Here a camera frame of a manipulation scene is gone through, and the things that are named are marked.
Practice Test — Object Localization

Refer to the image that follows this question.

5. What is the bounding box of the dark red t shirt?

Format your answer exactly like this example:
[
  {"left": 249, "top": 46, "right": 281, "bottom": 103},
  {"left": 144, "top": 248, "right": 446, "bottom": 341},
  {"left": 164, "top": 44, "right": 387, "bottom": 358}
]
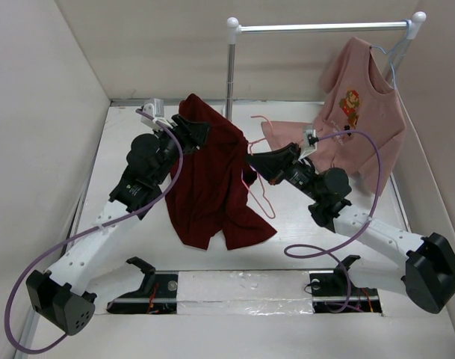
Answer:
[{"left": 166, "top": 93, "right": 276, "bottom": 250}]

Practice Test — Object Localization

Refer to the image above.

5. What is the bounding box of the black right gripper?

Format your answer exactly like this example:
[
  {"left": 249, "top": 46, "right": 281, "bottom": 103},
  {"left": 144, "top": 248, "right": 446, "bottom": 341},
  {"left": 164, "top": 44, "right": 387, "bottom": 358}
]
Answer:
[{"left": 245, "top": 141, "right": 323, "bottom": 201}]

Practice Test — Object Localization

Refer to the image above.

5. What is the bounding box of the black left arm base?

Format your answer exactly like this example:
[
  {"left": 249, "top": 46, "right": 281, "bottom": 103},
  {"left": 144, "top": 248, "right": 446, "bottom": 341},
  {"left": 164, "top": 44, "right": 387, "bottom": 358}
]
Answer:
[{"left": 107, "top": 257, "right": 179, "bottom": 315}]

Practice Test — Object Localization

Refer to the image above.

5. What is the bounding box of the pink wire hanger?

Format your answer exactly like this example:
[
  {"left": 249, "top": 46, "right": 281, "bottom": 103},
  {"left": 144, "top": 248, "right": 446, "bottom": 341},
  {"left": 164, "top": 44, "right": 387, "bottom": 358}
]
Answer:
[{"left": 242, "top": 114, "right": 276, "bottom": 219}]

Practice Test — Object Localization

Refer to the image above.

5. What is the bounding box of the blue wire hanger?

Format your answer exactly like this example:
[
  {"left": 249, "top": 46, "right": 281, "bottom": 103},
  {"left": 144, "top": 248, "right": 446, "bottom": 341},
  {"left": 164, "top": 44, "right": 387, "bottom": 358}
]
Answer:
[{"left": 371, "top": 19, "right": 413, "bottom": 90}]

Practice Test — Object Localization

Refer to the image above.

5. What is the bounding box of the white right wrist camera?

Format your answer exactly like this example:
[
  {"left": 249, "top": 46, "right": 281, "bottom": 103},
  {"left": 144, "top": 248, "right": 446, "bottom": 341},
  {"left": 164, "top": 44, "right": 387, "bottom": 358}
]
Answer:
[{"left": 300, "top": 126, "right": 319, "bottom": 159}]

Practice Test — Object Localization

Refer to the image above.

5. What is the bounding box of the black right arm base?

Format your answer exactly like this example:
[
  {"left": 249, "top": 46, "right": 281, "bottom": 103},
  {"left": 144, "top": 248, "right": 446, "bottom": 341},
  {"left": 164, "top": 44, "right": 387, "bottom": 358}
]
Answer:
[{"left": 304, "top": 255, "right": 383, "bottom": 314}]

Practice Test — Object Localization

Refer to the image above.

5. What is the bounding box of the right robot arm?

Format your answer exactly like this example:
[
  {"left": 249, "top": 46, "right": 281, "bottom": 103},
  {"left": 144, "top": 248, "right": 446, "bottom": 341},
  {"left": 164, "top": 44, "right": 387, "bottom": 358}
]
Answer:
[{"left": 247, "top": 144, "right": 455, "bottom": 314}]

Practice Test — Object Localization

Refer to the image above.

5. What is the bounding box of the pink printed t shirt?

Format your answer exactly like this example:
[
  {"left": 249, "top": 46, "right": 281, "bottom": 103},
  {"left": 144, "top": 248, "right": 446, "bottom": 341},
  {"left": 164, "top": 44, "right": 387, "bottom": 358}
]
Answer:
[{"left": 260, "top": 36, "right": 406, "bottom": 197}]

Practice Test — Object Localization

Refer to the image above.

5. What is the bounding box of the white metal clothes rack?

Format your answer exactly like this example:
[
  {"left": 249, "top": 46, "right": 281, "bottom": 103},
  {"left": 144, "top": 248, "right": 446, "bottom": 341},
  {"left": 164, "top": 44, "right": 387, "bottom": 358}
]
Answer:
[{"left": 224, "top": 11, "right": 427, "bottom": 120}]

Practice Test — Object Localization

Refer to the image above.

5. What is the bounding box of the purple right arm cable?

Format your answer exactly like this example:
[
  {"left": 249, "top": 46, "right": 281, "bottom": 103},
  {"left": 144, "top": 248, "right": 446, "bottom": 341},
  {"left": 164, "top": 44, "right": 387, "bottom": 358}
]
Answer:
[{"left": 284, "top": 129, "right": 381, "bottom": 313}]

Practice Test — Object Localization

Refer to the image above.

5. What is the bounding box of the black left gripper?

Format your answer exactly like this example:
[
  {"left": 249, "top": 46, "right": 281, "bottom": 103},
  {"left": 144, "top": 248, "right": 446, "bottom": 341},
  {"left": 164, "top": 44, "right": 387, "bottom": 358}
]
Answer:
[{"left": 152, "top": 115, "right": 208, "bottom": 185}]

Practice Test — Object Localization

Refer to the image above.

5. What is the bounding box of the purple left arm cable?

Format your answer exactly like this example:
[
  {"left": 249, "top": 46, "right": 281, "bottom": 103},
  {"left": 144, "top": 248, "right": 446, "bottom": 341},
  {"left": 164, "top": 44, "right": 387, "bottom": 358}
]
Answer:
[{"left": 3, "top": 108, "right": 185, "bottom": 355}]

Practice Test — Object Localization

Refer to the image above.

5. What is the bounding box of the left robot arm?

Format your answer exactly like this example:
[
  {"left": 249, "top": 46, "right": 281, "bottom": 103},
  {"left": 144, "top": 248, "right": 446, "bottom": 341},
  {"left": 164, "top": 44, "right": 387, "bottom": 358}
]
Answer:
[{"left": 26, "top": 114, "right": 210, "bottom": 336}]

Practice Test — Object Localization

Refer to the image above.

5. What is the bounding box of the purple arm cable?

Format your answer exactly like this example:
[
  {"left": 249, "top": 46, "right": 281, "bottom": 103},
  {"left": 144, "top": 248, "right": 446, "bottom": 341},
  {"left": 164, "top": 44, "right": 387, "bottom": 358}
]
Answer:
[
  {"left": 284, "top": 129, "right": 381, "bottom": 313},
  {"left": 3, "top": 108, "right": 185, "bottom": 355}
]

